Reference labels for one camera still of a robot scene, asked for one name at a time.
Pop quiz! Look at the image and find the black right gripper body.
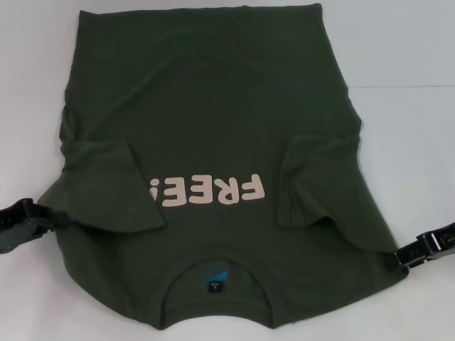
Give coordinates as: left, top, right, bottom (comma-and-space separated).
415, 221, 455, 263

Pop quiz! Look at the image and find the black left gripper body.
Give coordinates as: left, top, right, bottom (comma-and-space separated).
0, 197, 45, 256

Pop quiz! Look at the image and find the dark green FREE! t-shirt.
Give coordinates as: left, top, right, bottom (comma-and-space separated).
37, 2, 410, 323

